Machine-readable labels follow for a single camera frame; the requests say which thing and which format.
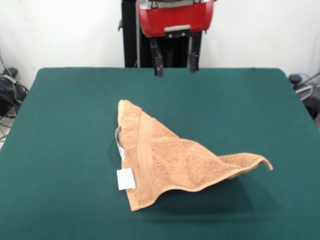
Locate grey wheeled chair base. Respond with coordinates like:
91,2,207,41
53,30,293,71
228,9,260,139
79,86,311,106
288,71,320,120

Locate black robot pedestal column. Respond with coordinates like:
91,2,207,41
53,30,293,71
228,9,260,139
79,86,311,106
117,0,202,69

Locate dark green table cloth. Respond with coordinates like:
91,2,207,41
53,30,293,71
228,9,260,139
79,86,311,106
0,66,320,240

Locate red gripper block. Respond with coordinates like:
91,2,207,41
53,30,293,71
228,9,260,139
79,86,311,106
136,1,215,78

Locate tan terry towel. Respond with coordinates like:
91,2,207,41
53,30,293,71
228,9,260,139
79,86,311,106
114,99,274,213

